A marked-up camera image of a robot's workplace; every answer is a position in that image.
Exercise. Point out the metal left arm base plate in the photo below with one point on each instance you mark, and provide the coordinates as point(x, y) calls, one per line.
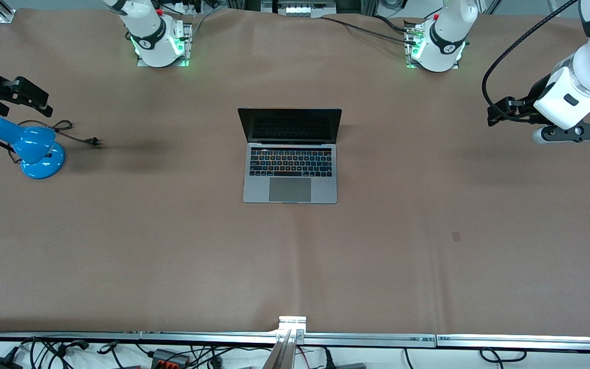
point(408, 56)

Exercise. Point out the white power strip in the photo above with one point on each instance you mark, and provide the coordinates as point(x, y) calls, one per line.
point(299, 9)

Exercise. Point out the aluminium frame corner bracket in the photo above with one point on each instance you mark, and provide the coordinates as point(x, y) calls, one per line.
point(7, 15)

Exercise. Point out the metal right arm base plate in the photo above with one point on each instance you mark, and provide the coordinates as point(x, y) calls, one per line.
point(188, 43)

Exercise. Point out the aluminium table edge rail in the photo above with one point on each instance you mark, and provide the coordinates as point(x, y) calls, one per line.
point(121, 336)

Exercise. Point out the black power adapter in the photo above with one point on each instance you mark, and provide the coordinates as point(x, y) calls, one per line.
point(0, 361)

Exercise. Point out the grey connector box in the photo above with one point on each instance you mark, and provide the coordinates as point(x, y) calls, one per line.
point(171, 357)

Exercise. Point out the grey laptop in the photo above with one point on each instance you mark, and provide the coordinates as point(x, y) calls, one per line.
point(290, 190)

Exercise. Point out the brown table mat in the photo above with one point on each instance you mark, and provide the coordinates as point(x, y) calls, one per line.
point(295, 266)

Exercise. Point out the aluminium camera mount profile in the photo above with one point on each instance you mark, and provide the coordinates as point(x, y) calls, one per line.
point(287, 343)

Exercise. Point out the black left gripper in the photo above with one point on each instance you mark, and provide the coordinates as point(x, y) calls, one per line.
point(529, 102)

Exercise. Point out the blue desk lamp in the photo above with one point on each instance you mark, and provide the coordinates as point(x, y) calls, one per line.
point(34, 148)

